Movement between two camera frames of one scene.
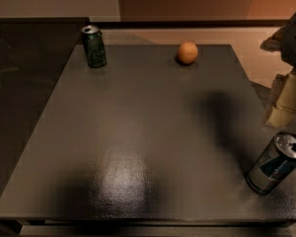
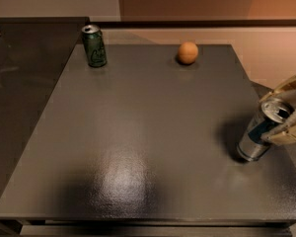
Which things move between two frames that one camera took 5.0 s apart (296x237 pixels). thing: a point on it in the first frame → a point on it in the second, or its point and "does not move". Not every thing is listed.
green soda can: (94, 44) does not move
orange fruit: (187, 52) does not move
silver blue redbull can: (276, 163) → (252, 145)
